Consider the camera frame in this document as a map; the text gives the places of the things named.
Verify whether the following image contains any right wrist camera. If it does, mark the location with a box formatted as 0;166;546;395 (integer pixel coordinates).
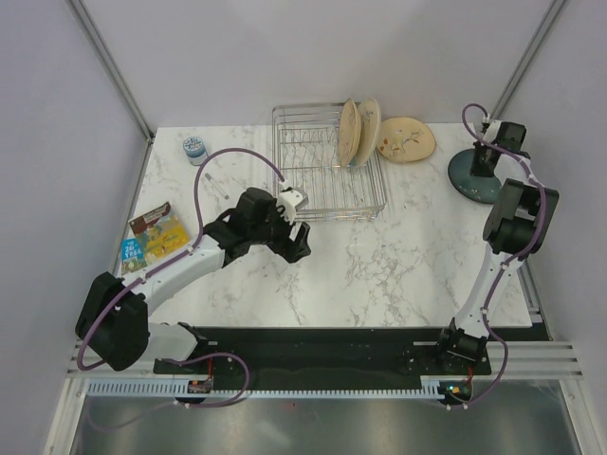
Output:
481;117;502;143

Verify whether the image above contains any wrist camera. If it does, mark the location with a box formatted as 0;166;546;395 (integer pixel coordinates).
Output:
276;187;308;225
481;117;502;143

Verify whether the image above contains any blue paperback book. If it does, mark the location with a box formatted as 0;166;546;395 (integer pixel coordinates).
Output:
120;238;148;276

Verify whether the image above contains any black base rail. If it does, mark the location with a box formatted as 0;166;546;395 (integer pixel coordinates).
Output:
154;327;491;392

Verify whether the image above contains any small blue-lidded jar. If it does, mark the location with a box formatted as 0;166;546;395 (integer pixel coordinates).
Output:
182;136;208;166

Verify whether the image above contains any aluminium frame profile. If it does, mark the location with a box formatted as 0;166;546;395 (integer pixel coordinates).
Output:
65;0;156;143

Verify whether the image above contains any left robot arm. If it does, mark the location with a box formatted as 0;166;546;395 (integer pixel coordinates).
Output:
75;187;311;373

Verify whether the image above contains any white pen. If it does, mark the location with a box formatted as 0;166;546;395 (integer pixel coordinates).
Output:
205;173;230;200

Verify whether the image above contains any cream plate with blue bird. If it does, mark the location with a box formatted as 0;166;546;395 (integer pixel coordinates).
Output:
377;117;436;163

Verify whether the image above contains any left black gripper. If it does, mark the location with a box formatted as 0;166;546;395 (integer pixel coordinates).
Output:
249;199;310;264

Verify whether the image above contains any cream plate with yellow bird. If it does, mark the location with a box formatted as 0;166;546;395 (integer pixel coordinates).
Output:
338;99;361;168

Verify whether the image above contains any metal wire dish rack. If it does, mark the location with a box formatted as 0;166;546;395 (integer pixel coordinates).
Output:
272;102;387;222

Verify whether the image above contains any white cable duct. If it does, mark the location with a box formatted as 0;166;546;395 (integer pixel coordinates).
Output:
87;376;212;397

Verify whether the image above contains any dark teal plate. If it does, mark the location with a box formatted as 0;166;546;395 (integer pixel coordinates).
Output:
448;149;501;205

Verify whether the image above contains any blue and cream plate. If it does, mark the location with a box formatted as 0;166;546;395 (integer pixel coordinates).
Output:
350;98;381;167

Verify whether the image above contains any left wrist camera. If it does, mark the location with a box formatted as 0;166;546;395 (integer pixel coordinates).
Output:
276;187;308;225

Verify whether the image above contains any brown and yellow book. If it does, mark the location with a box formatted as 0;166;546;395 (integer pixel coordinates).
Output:
129;201;190;265

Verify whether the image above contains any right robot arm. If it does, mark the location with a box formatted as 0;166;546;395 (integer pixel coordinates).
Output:
433;118;560;373

